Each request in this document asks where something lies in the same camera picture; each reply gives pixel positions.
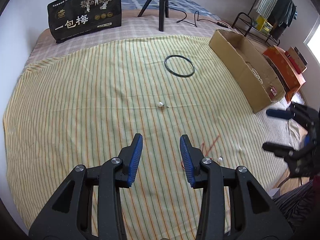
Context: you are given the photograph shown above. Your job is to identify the black bangle ring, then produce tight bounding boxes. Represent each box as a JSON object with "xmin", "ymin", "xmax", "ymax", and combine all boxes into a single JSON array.
[{"xmin": 164, "ymin": 54, "xmax": 195, "ymax": 78}]

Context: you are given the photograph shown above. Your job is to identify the orange covered low table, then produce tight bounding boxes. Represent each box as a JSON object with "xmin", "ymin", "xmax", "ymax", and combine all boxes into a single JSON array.
[{"xmin": 263, "ymin": 46, "xmax": 306, "ymax": 102}]

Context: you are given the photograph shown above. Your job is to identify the cardboard box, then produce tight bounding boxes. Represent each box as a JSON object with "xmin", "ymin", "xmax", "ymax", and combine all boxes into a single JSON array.
[{"xmin": 209, "ymin": 29, "xmax": 285, "ymax": 113}]

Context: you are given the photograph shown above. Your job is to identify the brown red gift box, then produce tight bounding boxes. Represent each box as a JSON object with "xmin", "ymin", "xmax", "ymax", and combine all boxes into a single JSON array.
[{"xmin": 285, "ymin": 47, "xmax": 308, "ymax": 74}]

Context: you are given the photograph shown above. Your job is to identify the black clothes rack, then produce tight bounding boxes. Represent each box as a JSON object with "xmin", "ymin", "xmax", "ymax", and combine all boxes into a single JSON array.
[{"xmin": 232, "ymin": 0, "xmax": 280, "ymax": 45}]

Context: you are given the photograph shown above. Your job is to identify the yellow box on rack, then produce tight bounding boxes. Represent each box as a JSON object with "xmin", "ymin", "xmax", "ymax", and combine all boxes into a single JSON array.
[{"xmin": 255, "ymin": 16, "xmax": 273, "ymax": 35}]

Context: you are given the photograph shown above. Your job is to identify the dark hanging clothes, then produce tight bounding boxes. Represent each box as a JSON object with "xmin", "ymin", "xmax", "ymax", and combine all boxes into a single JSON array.
[{"xmin": 267, "ymin": 0, "xmax": 297, "ymax": 40}]

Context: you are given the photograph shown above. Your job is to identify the yellow striped cloth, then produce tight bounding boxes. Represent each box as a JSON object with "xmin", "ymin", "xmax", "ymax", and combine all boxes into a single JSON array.
[{"xmin": 3, "ymin": 35, "xmax": 300, "ymax": 239}]

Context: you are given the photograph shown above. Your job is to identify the pink plaid bed sheet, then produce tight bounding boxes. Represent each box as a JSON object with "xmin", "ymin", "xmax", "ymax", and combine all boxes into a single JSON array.
[{"xmin": 26, "ymin": 9, "xmax": 223, "ymax": 65}]

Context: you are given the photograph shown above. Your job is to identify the black tripod stand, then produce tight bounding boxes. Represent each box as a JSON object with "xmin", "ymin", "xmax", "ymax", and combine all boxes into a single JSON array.
[{"xmin": 138, "ymin": 0, "xmax": 169, "ymax": 32}]

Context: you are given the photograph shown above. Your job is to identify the blue patchwork bedspread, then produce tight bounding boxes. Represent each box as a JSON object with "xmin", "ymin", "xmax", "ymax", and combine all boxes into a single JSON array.
[{"xmin": 121, "ymin": 0, "xmax": 221, "ymax": 21}]

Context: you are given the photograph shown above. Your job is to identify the black printed snack bag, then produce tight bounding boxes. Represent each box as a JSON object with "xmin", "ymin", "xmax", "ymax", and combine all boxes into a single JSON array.
[{"xmin": 47, "ymin": 0, "xmax": 122, "ymax": 43}]

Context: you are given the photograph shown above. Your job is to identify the long white pearl necklace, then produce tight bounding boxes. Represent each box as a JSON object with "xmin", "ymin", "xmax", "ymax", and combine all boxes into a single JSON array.
[{"xmin": 251, "ymin": 67, "xmax": 264, "ymax": 85}]

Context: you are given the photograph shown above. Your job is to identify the red string cord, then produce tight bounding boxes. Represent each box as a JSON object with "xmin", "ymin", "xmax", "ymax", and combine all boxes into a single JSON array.
[{"xmin": 180, "ymin": 135, "xmax": 221, "ymax": 173}]

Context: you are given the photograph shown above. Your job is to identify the black ring light cable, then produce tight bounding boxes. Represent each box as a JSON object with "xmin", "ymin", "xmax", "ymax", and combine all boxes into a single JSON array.
[{"xmin": 166, "ymin": 3, "xmax": 232, "ymax": 29}]

